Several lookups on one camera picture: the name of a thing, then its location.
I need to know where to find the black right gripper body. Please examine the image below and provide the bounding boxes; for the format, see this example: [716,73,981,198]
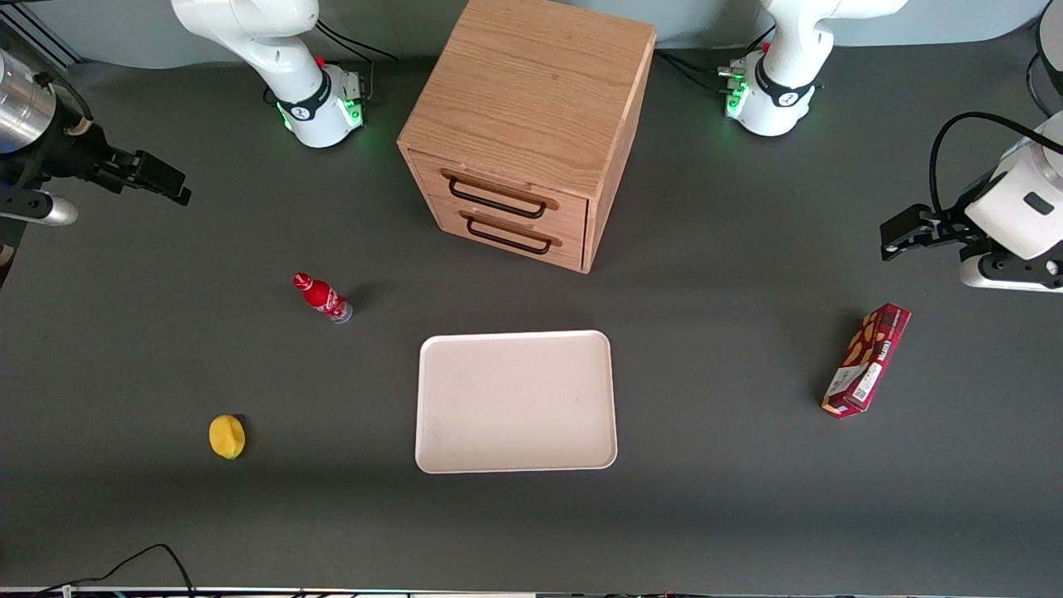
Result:
[37,125,140,185]

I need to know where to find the wooden drawer front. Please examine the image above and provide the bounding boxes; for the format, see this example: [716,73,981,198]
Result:
[428,195,587,272]
[407,149,590,242]

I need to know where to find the black cables at right arm base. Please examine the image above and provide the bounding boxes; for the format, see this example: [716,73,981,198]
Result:
[314,18,399,102]

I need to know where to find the red coke bottle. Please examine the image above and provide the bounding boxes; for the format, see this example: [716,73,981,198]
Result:
[292,272,354,324]

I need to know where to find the thin black cable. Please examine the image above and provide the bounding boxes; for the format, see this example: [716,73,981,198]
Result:
[33,543,197,598]

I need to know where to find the aluminium frame rail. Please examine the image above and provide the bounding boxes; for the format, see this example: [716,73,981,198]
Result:
[0,0,84,76]

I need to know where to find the black metal drawer handle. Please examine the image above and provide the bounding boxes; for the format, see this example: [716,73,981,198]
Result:
[463,214,554,256]
[448,176,549,221]

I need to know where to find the white rectangular tray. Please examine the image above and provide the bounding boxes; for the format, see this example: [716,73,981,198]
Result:
[414,330,619,474]

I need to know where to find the wooden drawer cabinet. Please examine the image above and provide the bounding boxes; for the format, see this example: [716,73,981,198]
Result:
[397,0,657,275]

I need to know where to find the yellow lemon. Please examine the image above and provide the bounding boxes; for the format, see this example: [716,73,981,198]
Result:
[208,414,247,460]

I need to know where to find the grey round fixture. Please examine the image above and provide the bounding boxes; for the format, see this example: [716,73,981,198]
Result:
[1028,0,1063,117]

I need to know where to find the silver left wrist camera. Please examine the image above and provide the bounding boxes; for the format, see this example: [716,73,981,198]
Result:
[959,248,1063,293]

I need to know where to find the black cables at arm base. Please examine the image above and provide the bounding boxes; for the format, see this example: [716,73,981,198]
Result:
[314,18,399,102]
[654,48,748,94]

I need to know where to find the red tartan cookie box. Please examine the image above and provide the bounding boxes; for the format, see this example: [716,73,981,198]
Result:
[821,302,912,419]

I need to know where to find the black cables at left arm base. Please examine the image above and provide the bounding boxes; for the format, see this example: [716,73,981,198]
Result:
[654,48,748,94]

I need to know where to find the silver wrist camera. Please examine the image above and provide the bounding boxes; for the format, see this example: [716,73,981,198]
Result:
[959,248,1063,293]
[0,191,81,227]

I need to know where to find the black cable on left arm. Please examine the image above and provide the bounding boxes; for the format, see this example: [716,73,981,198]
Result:
[928,111,1063,217]

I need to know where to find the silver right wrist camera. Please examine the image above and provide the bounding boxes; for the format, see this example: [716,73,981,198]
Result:
[0,191,81,227]

